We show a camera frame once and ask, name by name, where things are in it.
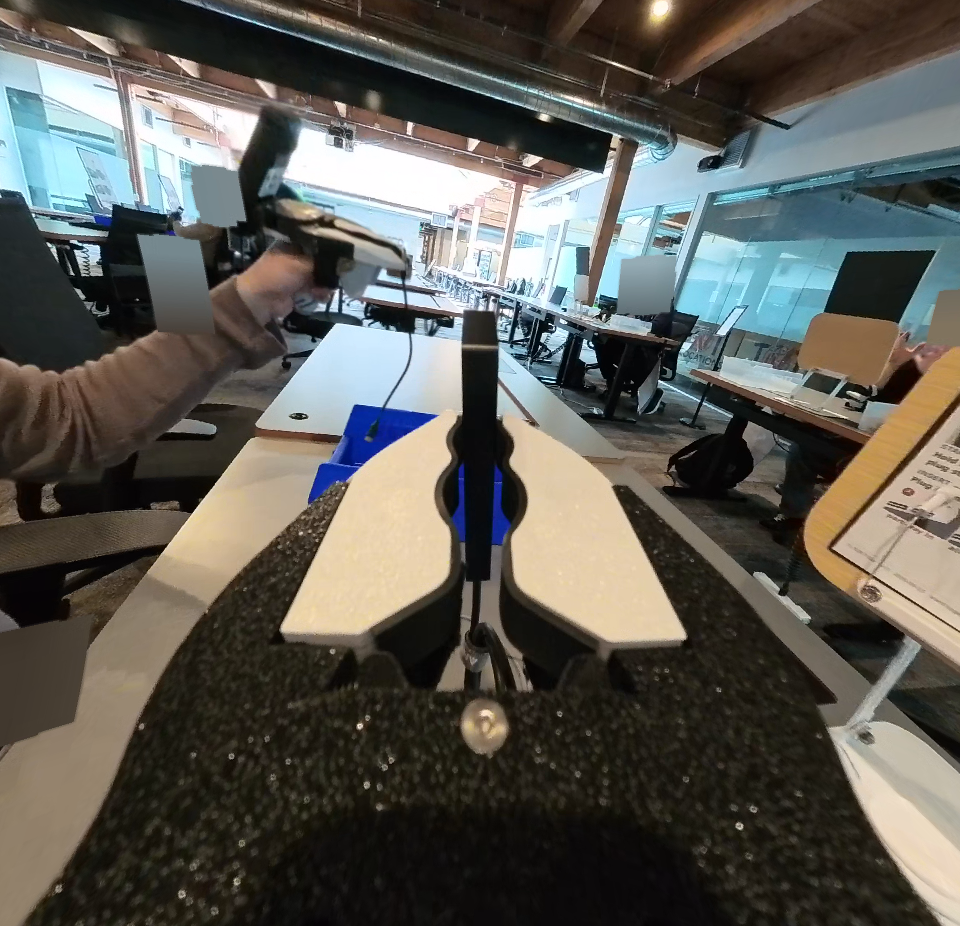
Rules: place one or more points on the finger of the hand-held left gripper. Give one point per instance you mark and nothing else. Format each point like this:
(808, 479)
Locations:
(364, 277)
(379, 250)

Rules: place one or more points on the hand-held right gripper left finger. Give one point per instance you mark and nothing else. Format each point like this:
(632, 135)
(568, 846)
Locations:
(375, 551)

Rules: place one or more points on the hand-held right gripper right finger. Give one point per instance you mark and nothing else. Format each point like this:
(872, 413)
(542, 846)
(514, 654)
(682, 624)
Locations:
(592, 559)

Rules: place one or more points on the blue plastic bin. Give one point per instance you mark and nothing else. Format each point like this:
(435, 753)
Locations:
(405, 420)

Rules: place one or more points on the black usb hub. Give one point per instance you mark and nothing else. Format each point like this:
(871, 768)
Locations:
(478, 416)

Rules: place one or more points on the person's left forearm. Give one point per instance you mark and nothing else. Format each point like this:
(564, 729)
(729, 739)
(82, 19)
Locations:
(112, 401)

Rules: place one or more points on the person's left hand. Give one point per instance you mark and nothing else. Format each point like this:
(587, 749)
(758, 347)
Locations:
(277, 281)

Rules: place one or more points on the long office desk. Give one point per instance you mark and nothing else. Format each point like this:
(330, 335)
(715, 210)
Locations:
(585, 319)
(405, 296)

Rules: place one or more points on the black overhead beam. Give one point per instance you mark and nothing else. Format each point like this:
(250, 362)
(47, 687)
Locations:
(450, 116)

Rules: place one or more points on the black backpack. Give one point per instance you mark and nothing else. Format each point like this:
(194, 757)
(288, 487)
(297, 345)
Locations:
(712, 465)

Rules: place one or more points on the wooden-edged office desk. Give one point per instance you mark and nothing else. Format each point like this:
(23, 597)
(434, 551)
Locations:
(750, 390)

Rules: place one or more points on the black office chair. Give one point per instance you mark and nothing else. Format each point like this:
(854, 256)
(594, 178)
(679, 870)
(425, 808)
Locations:
(45, 289)
(75, 536)

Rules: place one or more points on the wooden instruction board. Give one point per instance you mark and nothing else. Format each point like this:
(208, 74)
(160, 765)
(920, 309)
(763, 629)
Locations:
(847, 491)

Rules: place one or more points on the white desktop device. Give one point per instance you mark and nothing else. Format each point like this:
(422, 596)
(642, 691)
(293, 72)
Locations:
(817, 382)

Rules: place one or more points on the small wooden board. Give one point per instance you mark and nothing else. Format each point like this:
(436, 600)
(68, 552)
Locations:
(847, 349)

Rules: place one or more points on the white board stand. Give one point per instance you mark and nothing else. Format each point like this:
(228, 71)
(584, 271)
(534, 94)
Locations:
(900, 791)

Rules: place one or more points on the black standing panel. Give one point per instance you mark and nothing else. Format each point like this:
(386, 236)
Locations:
(877, 285)

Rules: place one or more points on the silver ventilation duct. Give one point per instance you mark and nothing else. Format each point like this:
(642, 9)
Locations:
(450, 38)

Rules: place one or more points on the wooden support post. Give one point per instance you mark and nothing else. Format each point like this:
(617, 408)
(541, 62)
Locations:
(611, 221)

